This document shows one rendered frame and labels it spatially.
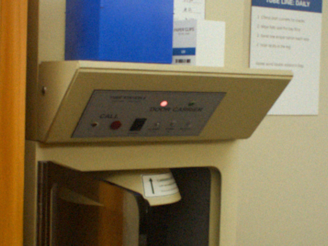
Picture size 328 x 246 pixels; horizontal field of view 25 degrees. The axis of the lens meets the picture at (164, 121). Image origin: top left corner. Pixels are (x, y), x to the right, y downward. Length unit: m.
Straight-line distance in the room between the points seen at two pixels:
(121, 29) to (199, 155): 0.27
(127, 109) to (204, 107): 0.11
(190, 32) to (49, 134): 0.22
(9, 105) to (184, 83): 0.22
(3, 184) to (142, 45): 0.23
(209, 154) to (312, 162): 0.75
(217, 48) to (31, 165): 0.28
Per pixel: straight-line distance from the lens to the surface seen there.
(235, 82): 0.96
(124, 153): 1.00
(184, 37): 0.97
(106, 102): 0.89
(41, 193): 0.94
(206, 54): 0.96
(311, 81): 1.78
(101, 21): 0.86
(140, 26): 0.88
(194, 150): 1.06
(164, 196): 1.06
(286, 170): 1.75
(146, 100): 0.92
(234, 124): 1.04
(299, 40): 1.76
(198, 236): 1.14
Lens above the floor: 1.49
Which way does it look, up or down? 3 degrees down
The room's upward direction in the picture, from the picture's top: 2 degrees clockwise
